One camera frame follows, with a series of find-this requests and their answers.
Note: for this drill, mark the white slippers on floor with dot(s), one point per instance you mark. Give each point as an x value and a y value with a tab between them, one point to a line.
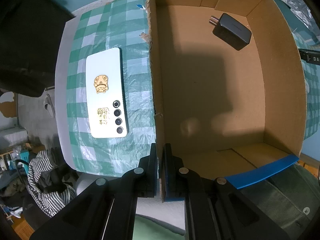
49	106

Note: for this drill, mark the black bag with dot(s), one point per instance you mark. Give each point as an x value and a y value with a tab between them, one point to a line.
31	32

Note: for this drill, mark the white smartphone with stickers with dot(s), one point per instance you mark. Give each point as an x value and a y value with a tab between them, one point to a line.
105	95

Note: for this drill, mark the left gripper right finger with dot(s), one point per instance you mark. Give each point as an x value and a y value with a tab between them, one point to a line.
214	209

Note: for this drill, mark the striped cloth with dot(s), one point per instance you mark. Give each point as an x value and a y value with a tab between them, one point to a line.
45	185

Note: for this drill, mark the large-check green tablecloth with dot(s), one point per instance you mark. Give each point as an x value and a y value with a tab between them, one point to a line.
118	24

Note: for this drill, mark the black power adapter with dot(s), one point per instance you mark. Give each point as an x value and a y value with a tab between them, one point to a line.
231	31

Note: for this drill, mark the silver foil sheet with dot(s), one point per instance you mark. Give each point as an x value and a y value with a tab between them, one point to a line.
303	13

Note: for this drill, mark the blue-edged cardboard box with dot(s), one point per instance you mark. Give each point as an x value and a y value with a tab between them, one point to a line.
226	113

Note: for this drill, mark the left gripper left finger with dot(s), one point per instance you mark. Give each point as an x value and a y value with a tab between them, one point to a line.
105	209

